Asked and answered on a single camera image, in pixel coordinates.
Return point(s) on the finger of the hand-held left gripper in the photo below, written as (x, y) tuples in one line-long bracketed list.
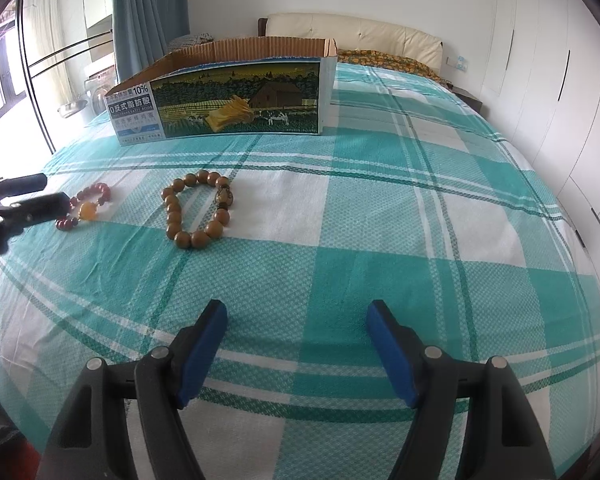
[(40, 206), (22, 183)]

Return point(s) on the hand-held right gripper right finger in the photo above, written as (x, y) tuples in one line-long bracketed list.
[(392, 355)]

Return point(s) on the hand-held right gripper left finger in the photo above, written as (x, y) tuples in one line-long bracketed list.
[(202, 355)]

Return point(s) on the printed cardboard box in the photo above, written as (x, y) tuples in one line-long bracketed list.
[(230, 100)]

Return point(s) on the metal basin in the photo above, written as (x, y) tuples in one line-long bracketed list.
[(72, 108)]

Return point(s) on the black framed glass door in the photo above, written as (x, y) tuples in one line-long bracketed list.
[(25, 60)]

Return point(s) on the sheer white curtain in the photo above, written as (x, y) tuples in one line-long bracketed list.
[(47, 35)]

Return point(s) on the blue curtain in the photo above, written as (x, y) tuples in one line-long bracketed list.
[(145, 10)]

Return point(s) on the pile of clothes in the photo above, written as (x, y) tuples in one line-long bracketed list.
[(192, 40)]

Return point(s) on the dark wooden nightstand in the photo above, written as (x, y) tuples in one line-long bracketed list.
[(467, 97)]

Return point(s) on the orange floral quilt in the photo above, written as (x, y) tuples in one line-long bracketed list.
[(380, 59)]

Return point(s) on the cream padded headboard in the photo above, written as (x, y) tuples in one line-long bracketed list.
[(355, 32)]

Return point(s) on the white wardrobe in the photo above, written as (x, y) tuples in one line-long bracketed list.
[(545, 60)]

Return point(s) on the wall outlet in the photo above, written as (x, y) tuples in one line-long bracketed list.
[(458, 62)]

